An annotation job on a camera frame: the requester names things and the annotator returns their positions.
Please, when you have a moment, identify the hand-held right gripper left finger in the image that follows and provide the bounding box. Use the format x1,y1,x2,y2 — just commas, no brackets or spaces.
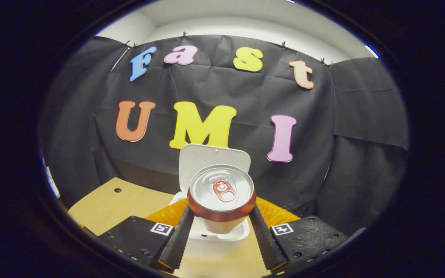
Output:
98,198,195,271

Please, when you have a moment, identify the white side table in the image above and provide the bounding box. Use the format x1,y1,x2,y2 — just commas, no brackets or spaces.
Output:
43,164,60,198

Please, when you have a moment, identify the black backdrop cloth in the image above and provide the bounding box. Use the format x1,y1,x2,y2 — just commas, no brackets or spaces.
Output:
37,35,410,236

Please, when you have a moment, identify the white desktop garbage bin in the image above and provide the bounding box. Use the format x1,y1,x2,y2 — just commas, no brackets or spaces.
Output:
168,144,251,260

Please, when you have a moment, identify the red pop can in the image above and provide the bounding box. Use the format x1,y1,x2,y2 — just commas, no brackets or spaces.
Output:
187,164,257,234

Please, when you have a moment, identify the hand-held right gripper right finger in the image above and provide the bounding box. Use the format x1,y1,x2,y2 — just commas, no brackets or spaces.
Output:
248,197,348,272

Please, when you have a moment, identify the wooden desktop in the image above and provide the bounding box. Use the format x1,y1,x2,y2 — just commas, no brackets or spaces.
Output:
68,177,285,278

